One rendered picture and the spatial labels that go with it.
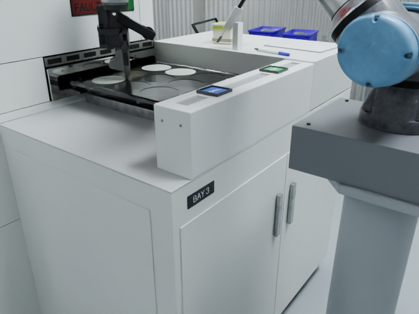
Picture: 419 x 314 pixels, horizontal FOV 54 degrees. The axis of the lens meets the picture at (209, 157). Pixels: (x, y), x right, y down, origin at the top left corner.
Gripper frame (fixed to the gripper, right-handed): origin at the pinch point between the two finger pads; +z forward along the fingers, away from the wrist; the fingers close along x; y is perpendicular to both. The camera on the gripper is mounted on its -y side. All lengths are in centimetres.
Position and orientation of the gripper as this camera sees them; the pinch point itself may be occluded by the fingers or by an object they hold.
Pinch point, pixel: (128, 75)
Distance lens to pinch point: 127.9
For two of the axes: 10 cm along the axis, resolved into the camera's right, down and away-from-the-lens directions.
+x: 1.2, 4.1, -9.0
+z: 0.0, 9.1, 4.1
